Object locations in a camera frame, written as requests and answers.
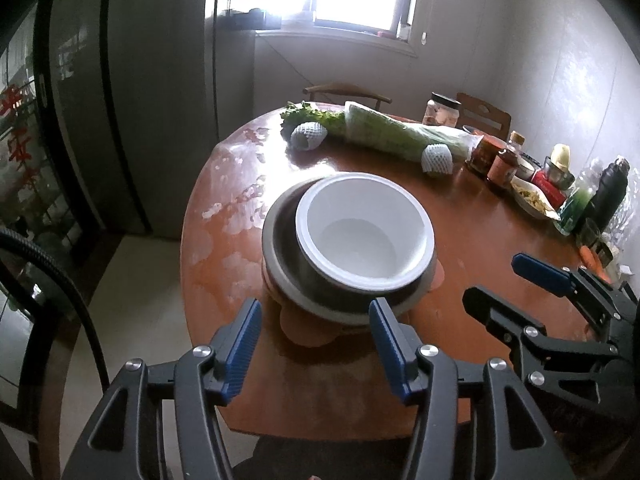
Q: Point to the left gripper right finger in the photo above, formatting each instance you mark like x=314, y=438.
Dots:
x=478, y=415

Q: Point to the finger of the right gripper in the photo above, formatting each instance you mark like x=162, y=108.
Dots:
x=596, y=300
x=505, y=319

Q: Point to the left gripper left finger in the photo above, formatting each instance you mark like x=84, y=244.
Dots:
x=123, y=438

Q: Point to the pink plastic plate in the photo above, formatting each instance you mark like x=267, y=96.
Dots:
x=302, y=328

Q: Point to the steel pan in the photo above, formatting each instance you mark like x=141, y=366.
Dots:
x=280, y=279

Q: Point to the white paper bowl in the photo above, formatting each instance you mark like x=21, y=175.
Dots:
x=365, y=233

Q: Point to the orange carrot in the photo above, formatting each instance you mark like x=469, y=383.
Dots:
x=590, y=259

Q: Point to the small dark glass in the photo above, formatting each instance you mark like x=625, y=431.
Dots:
x=589, y=235

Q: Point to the green liquid plastic bottle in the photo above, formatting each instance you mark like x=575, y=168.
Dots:
x=581, y=191

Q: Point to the red box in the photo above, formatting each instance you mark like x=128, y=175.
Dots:
x=555, y=197

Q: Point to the black thermos flask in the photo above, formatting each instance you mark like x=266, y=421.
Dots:
x=610, y=193

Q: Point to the white dish with food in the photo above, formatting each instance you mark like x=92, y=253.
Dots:
x=532, y=200

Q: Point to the white ceramic bowl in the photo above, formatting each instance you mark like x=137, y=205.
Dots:
x=526, y=169

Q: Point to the brown sauce bottle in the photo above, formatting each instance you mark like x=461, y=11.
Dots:
x=506, y=162

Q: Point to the red chili sauce jar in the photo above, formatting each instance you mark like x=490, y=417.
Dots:
x=483, y=156

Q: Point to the foam net fruit right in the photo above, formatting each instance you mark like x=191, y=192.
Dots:
x=436, y=160

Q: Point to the foam net fruit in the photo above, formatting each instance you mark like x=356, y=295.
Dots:
x=307, y=136
x=436, y=160

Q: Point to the clear jar black lid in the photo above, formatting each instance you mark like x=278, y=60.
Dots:
x=441, y=111

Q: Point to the wrapped napa cabbage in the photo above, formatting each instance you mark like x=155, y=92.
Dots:
x=406, y=140

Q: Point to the green lettuce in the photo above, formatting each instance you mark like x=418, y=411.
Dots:
x=295, y=114

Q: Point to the wooden chair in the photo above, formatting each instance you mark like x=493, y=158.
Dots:
x=339, y=89

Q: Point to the foam net fruit left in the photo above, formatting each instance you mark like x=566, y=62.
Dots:
x=307, y=136

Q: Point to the grey refrigerator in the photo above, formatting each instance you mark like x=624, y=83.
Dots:
x=109, y=110

